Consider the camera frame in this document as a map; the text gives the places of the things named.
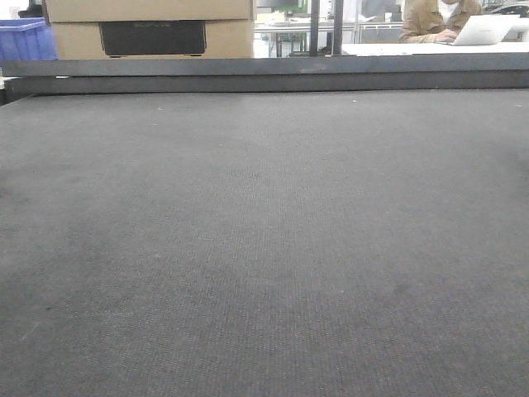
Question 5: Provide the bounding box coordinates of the black vertical pole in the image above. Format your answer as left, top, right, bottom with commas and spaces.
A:
309, 0, 320, 57
331, 0, 344, 55

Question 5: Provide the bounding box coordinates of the white background table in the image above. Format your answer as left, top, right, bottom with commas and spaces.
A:
342, 42, 528, 56

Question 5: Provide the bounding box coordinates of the black vertical pole left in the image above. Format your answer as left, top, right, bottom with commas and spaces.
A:
309, 0, 320, 57

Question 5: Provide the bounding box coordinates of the upper cardboard box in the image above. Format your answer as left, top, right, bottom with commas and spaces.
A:
45, 0, 255, 22

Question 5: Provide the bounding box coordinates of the blue plastic crate background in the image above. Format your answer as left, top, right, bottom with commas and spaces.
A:
1, 17, 58, 65

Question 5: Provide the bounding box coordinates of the black vertical pole right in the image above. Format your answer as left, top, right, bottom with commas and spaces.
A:
331, 0, 344, 55

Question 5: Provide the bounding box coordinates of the lower cardboard box black label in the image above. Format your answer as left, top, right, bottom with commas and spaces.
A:
51, 20, 254, 60

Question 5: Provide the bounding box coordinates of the white laptop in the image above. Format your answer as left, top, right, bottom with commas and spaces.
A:
438, 14, 520, 46

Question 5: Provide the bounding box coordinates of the person in brown jacket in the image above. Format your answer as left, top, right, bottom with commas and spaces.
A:
399, 0, 482, 44

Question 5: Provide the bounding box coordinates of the dark grey stacked board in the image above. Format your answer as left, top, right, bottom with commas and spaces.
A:
2, 51, 528, 94

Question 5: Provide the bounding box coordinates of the dark grey table mat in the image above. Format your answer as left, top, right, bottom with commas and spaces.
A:
1, 89, 528, 396

